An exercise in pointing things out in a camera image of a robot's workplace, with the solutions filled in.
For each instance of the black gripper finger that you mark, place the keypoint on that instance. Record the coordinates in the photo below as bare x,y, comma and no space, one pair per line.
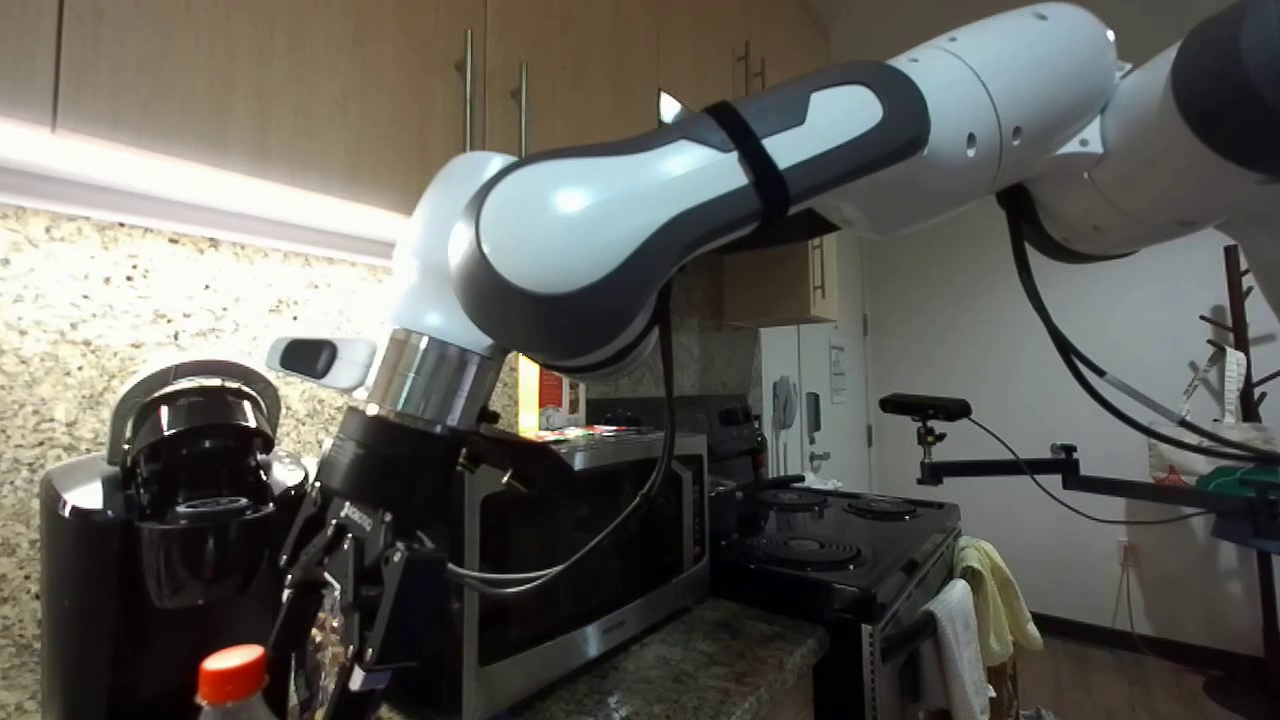
385,614
304,603

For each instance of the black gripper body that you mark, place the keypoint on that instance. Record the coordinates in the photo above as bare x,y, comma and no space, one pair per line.
395,464

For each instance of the coca-cola bottle with red cap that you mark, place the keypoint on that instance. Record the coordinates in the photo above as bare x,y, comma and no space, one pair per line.
233,678

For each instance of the stainless steel microwave oven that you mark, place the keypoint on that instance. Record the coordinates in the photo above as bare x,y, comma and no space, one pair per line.
600,560

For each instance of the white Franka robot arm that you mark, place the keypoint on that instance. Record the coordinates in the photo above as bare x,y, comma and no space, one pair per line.
934,122

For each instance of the black coffee maker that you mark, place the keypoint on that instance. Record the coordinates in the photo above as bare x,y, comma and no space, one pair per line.
172,533

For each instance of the under-cabinet light strip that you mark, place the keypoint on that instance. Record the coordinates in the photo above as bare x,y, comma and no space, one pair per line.
200,184

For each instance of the wooden upper cabinets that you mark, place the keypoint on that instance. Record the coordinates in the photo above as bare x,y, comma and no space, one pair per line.
265,92

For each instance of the white refrigerator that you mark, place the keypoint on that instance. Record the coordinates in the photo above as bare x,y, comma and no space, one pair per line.
812,402

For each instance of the black stove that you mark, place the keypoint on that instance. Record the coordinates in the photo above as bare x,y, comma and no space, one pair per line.
826,546

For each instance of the white towel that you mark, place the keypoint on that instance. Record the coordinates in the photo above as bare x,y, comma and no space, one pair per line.
957,654

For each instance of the yellow towel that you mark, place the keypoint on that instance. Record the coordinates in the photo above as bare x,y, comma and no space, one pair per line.
1003,603

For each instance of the green cloth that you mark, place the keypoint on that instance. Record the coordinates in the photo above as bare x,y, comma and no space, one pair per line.
1241,480

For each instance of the dark wooden coat rack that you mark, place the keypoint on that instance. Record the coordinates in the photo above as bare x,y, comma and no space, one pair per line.
1241,332

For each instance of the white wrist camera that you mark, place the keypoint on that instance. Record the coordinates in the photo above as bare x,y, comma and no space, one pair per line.
322,363

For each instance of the black camera on mount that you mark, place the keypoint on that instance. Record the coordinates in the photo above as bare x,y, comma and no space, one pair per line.
925,404

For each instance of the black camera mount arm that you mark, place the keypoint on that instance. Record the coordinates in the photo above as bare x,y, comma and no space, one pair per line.
1015,468

